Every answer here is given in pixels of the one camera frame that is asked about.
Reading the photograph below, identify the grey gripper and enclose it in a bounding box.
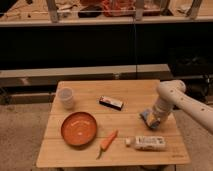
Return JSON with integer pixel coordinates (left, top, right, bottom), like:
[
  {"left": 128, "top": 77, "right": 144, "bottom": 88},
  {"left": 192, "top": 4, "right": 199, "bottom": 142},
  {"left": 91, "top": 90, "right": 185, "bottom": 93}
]
[{"left": 140, "top": 109, "right": 160, "bottom": 130}]

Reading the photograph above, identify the orange round plate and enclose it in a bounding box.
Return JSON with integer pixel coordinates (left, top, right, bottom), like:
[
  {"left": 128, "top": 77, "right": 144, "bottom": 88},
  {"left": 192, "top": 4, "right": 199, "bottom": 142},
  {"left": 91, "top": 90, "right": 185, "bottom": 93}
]
[{"left": 61, "top": 112, "right": 97, "bottom": 147}]

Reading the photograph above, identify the wooden folding table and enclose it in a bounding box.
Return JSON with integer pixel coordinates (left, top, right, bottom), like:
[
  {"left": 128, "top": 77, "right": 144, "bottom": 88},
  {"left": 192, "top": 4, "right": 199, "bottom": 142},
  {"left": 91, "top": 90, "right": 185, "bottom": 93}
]
[{"left": 37, "top": 80, "right": 190, "bottom": 168}]

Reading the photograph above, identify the orange carrot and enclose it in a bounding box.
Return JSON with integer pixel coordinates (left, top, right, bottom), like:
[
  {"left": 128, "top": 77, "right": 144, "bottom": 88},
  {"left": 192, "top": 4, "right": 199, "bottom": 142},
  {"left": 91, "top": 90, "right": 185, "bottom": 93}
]
[{"left": 97, "top": 130, "right": 118, "bottom": 159}]

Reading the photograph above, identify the black object on shelf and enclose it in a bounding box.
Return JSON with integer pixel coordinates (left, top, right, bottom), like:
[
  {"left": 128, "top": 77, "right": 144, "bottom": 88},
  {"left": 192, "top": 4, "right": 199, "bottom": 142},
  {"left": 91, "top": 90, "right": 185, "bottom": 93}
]
[{"left": 78, "top": 5, "right": 102, "bottom": 18}]

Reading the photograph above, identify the vertical black cable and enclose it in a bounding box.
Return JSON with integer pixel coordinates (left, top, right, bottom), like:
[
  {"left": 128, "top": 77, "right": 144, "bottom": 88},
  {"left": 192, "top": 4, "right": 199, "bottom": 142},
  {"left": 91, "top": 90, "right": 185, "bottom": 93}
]
[{"left": 132, "top": 16, "right": 139, "bottom": 80}]

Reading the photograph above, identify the red cloth on shelf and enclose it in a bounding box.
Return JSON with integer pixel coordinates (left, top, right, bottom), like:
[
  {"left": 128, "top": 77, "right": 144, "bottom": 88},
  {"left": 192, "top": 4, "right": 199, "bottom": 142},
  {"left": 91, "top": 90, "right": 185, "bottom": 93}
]
[{"left": 101, "top": 0, "right": 135, "bottom": 17}]

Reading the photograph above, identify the black white rectangular box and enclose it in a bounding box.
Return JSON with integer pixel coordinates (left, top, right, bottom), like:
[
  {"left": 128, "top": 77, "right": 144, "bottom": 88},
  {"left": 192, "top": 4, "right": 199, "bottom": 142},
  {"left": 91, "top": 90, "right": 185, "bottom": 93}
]
[{"left": 99, "top": 96, "right": 123, "bottom": 110}]

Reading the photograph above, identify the translucent plastic cup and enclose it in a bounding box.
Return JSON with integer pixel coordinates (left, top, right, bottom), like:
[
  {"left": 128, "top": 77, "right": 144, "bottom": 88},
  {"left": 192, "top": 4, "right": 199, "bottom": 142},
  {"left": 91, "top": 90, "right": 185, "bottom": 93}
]
[{"left": 56, "top": 87, "right": 74, "bottom": 109}]

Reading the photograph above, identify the white plastic bottle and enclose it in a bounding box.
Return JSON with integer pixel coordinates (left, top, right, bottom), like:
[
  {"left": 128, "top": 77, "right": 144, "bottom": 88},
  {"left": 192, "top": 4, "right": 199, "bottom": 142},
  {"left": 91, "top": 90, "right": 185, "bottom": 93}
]
[{"left": 125, "top": 136, "right": 166, "bottom": 151}]

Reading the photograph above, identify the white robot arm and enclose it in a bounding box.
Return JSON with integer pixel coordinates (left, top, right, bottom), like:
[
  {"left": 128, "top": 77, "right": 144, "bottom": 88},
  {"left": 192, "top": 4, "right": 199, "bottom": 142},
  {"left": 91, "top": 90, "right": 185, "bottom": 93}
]
[{"left": 140, "top": 80, "right": 213, "bottom": 134}]

